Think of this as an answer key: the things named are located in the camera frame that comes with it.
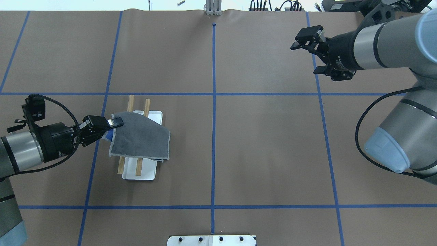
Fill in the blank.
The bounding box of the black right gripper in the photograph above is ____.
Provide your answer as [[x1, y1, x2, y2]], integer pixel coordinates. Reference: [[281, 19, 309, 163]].
[[291, 25, 357, 81]]

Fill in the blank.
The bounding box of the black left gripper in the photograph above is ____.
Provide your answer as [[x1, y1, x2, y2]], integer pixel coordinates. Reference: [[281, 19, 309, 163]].
[[35, 115, 124, 163]]

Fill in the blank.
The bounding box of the grey-blue microfibre towel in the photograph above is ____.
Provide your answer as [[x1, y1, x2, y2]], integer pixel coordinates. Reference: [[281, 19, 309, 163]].
[[108, 111, 171, 162]]

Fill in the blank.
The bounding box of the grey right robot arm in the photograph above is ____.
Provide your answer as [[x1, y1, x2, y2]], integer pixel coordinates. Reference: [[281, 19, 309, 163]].
[[290, 4, 437, 185]]

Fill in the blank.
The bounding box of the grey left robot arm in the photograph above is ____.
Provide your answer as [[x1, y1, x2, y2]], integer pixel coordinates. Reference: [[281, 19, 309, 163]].
[[1, 115, 124, 246]]

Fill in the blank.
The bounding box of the black equipment at table edge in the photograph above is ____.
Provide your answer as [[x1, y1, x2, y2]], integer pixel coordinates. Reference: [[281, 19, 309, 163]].
[[321, 0, 432, 16]]

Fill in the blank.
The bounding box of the white rack base plate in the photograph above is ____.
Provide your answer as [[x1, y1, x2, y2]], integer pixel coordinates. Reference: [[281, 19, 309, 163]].
[[122, 110, 163, 181]]

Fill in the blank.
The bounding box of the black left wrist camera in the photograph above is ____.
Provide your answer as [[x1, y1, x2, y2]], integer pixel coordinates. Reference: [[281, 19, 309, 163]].
[[6, 94, 46, 134]]

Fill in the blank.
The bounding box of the aluminium frame post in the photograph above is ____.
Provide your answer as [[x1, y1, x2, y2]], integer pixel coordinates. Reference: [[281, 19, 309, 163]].
[[204, 0, 223, 16]]

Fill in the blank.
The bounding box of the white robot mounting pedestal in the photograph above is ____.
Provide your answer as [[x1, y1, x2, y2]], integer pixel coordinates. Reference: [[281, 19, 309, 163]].
[[167, 235, 257, 246]]

